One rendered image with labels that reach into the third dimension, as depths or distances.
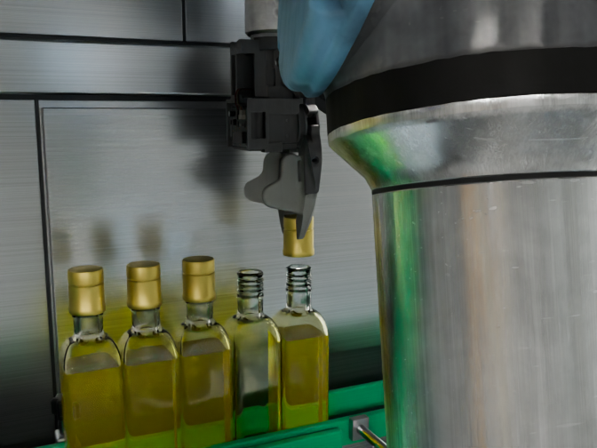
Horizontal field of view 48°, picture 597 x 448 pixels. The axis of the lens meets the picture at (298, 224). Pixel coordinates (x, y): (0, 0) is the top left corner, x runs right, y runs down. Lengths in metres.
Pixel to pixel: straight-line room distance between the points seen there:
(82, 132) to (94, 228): 0.11
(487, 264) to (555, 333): 0.03
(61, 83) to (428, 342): 0.64
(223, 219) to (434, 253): 0.64
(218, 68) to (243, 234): 0.21
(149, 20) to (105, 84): 0.10
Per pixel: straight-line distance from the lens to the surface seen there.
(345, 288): 0.94
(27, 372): 0.88
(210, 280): 0.71
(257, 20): 0.71
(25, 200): 0.83
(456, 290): 0.22
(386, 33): 0.21
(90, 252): 0.81
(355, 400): 0.89
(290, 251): 0.74
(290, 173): 0.71
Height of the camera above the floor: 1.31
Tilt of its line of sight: 9 degrees down
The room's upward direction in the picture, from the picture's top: straight up
